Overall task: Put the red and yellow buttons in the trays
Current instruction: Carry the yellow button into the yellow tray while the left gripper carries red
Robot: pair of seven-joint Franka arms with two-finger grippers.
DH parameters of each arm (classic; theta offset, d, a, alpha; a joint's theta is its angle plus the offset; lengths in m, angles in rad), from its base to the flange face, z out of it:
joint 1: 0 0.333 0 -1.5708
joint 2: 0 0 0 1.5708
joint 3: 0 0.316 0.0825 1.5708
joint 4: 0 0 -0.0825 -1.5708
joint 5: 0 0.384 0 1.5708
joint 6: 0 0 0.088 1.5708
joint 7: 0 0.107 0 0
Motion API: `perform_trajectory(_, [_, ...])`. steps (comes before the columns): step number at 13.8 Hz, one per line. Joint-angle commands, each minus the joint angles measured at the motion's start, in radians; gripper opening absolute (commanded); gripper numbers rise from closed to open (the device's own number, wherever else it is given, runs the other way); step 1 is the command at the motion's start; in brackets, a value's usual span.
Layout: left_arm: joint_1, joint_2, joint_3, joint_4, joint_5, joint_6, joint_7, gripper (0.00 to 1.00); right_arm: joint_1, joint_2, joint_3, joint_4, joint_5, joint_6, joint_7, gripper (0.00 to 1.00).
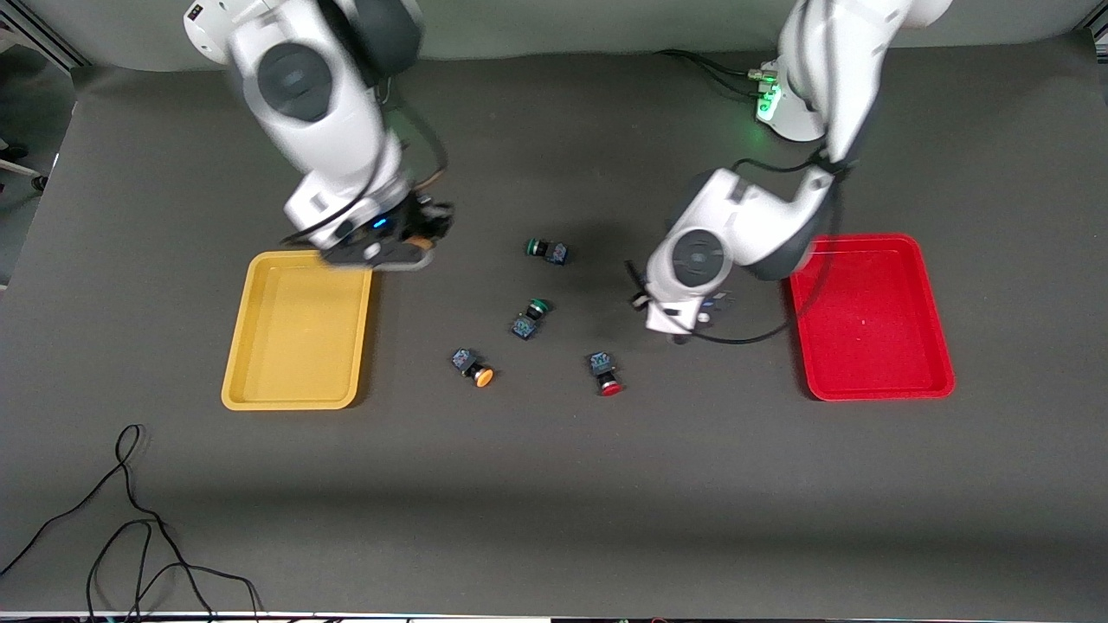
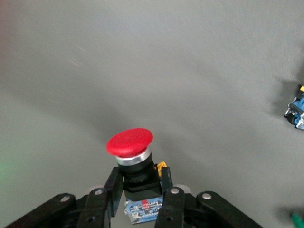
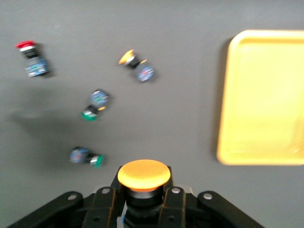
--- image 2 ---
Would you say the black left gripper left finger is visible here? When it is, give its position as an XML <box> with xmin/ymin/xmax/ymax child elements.
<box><xmin>4</xmin><ymin>167</ymin><xmax>124</xmax><ymax>228</ymax></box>

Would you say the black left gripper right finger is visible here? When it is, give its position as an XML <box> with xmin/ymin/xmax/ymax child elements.
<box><xmin>154</xmin><ymin>167</ymin><xmax>263</xmax><ymax>228</ymax></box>

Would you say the red push button switch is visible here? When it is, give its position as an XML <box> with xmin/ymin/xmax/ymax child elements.
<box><xmin>284</xmin><ymin>84</ymin><xmax>304</xmax><ymax>131</ymax></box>
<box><xmin>105</xmin><ymin>127</ymin><xmax>167</xmax><ymax>225</ymax></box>

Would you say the green push button switch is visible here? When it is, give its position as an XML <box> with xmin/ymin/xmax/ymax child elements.
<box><xmin>291</xmin><ymin>213</ymin><xmax>304</xmax><ymax>228</ymax></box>

